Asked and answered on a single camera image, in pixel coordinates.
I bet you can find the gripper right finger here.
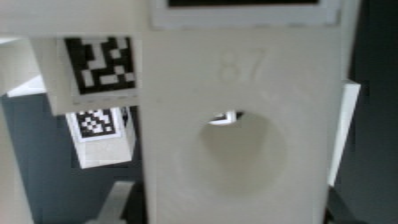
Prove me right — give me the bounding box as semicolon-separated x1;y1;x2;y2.
325;188;368;224

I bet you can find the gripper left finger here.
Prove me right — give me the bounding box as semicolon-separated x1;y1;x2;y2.
84;181;144;224

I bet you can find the white chair back frame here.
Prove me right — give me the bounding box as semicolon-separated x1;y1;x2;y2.
0;0;361;224

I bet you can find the white chair leg block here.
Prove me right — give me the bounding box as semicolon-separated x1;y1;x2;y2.
30;36;139;115
66;107;137;169

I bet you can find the white chair seat part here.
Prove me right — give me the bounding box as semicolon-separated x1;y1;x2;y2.
5;75;361;185

